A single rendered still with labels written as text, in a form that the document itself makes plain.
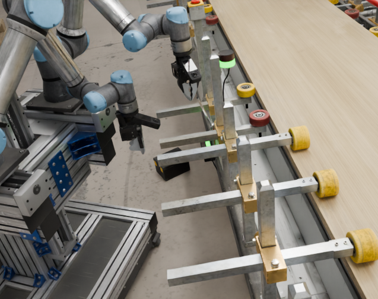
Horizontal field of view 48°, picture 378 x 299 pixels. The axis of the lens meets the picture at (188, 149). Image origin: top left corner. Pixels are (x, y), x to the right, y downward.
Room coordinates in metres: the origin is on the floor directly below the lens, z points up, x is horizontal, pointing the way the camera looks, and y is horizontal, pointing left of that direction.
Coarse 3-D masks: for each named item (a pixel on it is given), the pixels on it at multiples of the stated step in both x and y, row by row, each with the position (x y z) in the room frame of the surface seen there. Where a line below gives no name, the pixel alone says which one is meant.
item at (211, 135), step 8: (240, 128) 1.44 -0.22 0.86; (248, 128) 1.44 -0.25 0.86; (256, 128) 1.44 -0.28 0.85; (264, 128) 1.44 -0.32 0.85; (176, 136) 1.46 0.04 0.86; (184, 136) 1.45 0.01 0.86; (192, 136) 1.44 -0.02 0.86; (200, 136) 1.43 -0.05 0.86; (208, 136) 1.43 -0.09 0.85; (216, 136) 1.43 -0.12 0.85; (160, 144) 1.43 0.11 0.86; (168, 144) 1.43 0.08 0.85; (176, 144) 1.43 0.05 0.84; (184, 144) 1.43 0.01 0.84
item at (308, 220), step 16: (224, 48) 2.58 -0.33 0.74; (240, 64) 2.05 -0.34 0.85; (240, 80) 2.09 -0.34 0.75; (256, 96) 1.70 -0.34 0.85; (272, 128) 1.45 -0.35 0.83; (272, 160) 1.44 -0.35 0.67; (288, 160) 1.23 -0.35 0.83; (288, 176) 1.22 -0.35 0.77; (304, 208) 1.03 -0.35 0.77; (304, 224) 1.03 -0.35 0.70; (320, 224) 0.90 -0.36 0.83; (304, 240) 1.02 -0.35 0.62; (320, 240) 0.89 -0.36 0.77; (320, 272) 0.87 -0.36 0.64; (336, 272) 0.76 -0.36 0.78; (336, 288) 0.75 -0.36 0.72; (352, 288) 0.66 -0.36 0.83
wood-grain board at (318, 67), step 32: (224, 0) 3.04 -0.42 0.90; (256, 0) 2.92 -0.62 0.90; (288, 0) 2.81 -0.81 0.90; (320, 0) 2.71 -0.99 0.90; (224, 32) 2.47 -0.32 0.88; (256, 32) 2.34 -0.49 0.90; (288, 32) 2.26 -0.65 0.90; (320, 32) 2.19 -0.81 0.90; (352, 32) 2.12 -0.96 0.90; (256, 64) 1.93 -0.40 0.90; (288, 64) 1.87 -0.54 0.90; (320, 64) 1.81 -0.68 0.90; (352, 64) 1.76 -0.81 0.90; (288, 96) 1.57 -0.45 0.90; (320, 96) 1.52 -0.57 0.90; (352, 96) 1.48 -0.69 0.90; (288, 128) 1.33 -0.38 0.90; (320, 128) 1.30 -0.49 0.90; (352, 128) 1.26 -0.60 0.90; (320, 160) 1.11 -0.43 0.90; (352, 160) 1.09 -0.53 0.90; (352, 192) 0.94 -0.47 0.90; (352, 224) 0.81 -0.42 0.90
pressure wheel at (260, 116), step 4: (252, 112) 1.48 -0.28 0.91; (256, 112) 1.47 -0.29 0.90; (260, 112) 1.47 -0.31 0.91; (264, 112) 1.46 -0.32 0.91; (268, 112) 1.46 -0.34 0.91; (252, 116) 1.44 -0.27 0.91; (256, 116) 1.45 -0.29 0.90; (260, 116) 1.44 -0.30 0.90; (264, 116) 1.43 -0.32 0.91; (268, 116) 1.43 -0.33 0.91; (252, 120) 1.43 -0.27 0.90; (256, 120) 1.42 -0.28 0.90; (260, 120) 1.41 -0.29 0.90; (264, 120) 1.41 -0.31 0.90; (268, 120) 1.43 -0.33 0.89; (252, 124) 1.43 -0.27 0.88; (256, 124) 1.42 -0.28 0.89; (260, 124) 1.41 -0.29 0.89; (264, 124) 1.41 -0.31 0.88; (260, 132) 1.45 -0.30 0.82; (260, 136) 1.45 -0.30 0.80
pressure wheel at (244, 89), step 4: (240, 84) 1.73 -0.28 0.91; (244, 84) 1.73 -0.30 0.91; (248, 84) 1.72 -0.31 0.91; (252, 84) 1.71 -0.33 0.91; (240, 88) 1.69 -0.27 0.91; (244, 88) 1.69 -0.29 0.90; (248, 88) 1.68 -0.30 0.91; (252, 88) 1.67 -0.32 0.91; (240, 92) 1.67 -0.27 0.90; (244, 92) 1.66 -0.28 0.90; (248, 92) 1.66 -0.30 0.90; (252, 92) 1.67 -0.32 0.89; (240, 96) 1.68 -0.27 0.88; (244, 96) 1.66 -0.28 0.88; (248, 96) 1.66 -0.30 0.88
